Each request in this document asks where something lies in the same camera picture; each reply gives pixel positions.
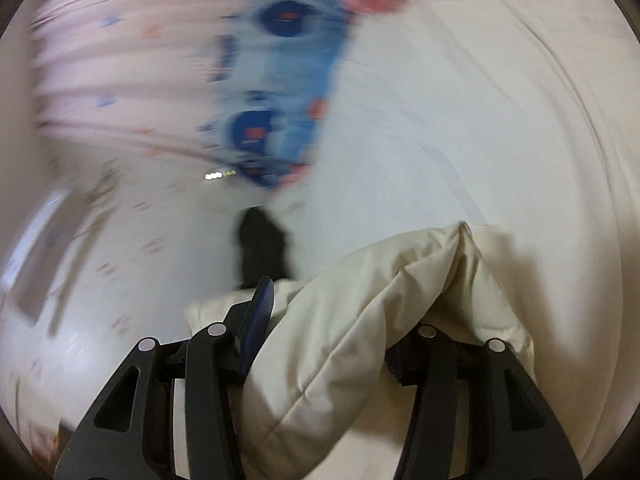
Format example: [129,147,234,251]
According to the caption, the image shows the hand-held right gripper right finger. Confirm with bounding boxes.
[385,324,583,480]

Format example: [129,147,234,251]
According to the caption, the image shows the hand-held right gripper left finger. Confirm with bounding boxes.
[54,276,276,480]

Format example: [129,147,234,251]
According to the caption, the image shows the cream quilted jacket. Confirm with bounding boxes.
[185,220,538,480]

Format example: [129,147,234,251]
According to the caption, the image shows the black jacket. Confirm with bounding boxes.
[235,207,294,291]

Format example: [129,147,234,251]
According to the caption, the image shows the striped white bed sheet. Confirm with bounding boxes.
[270,0,640,480]

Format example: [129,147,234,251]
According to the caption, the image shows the whale print curtain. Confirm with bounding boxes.
[25,0,361,192]

